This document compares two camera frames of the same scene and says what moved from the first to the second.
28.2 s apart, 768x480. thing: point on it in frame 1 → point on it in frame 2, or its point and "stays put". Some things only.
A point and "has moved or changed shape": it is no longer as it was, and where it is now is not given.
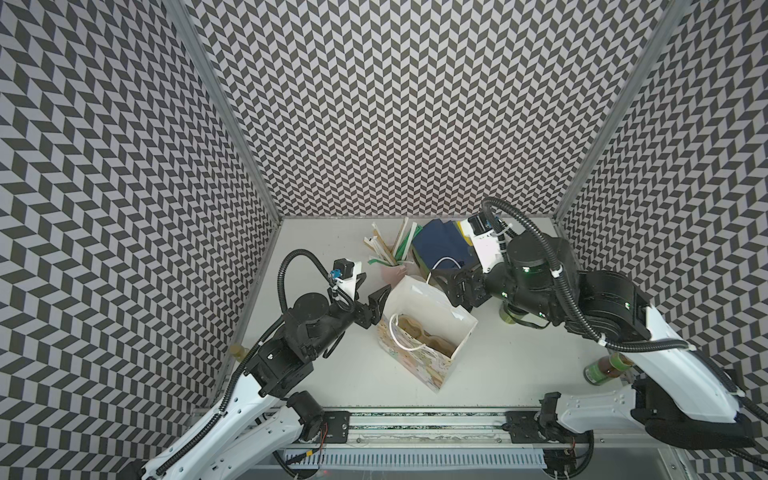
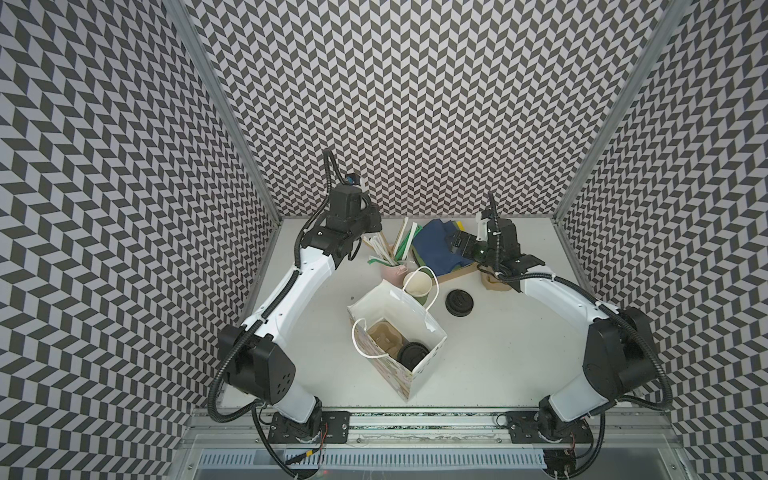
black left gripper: [365, 316] → [372, 212]
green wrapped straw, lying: [378, 261] stays put
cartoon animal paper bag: [423, 331] has moved or changed shape
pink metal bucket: [392, 275] stays put
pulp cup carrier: [434, 342] → [388, 336]
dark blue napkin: [436, 240] stays put
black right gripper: [474, 274] → [467, 250]
